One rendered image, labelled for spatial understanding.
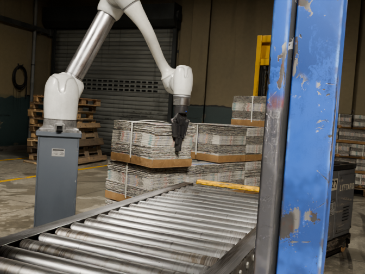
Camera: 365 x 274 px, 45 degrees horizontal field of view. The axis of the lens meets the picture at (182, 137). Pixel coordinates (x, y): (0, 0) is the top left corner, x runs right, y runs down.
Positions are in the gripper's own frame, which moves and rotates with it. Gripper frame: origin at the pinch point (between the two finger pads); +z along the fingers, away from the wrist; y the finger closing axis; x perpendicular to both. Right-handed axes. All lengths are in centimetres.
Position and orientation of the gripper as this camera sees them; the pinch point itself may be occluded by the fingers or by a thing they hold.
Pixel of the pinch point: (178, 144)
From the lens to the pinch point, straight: 234.7
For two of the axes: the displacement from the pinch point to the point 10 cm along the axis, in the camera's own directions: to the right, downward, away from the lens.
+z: -0.7, 10.0, 0.5
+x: 7.3, 0.9, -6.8
